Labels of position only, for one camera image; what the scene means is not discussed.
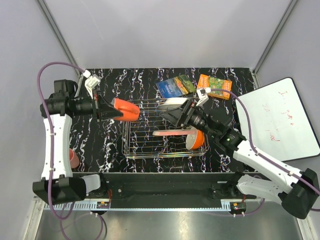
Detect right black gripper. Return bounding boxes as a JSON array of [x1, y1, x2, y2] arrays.
[[159, 99, 218, 139]]

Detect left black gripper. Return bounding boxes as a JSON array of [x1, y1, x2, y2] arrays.
[[73, 89, 123, 122]]

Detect white paper plate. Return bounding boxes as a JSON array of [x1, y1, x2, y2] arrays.
[[157, 97, 188, 111]]

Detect pink cream floral plate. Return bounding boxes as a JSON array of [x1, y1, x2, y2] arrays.
[[152, 129, 197, 137]]

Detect orange mug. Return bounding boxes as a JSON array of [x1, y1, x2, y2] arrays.
[[111, 98, 140, 122]]

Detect orange bowl white inside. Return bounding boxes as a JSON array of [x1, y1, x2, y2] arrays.
[[185, 130, 205, 150]]

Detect metal wire dish rack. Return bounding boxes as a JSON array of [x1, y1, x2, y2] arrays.
[[122, 98, 209, 159]]

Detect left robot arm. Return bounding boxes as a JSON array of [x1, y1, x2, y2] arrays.
[[32, 75, 123, 205]]

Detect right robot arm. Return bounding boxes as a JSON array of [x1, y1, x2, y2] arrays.
[[158, 98, 320, 220]]

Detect blue landscape book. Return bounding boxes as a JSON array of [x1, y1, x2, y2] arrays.
[[156, 74, 196, 99]]

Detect orange green book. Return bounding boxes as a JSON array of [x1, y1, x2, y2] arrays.
[[197, 74, 232, 100]]

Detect pink cup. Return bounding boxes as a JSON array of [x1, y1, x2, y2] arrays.
[[69, 148, 80, 169]]

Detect white whiteboard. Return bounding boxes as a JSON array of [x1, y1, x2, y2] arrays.
[[236, 77, 320, 162]]

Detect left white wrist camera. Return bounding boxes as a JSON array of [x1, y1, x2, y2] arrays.
[[83, 69, 101, 99]]

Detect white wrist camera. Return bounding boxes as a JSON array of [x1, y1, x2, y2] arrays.
[[83, 69, 101, 99], [196, 87, 211, 107]]

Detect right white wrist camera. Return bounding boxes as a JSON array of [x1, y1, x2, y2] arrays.
[[196, 87, 211, 107]]

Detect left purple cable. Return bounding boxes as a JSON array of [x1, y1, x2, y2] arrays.
[[36, 61, 108, 240]]

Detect purple cable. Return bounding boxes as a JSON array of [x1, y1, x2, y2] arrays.
[[207, 88, 320, 217], [36, 61, 108, 240]]

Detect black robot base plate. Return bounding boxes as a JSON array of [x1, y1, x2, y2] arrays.
[[48, 171, 288, 210]]

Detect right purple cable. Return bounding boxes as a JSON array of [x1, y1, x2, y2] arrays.
[[207, 88, 320, 217]]

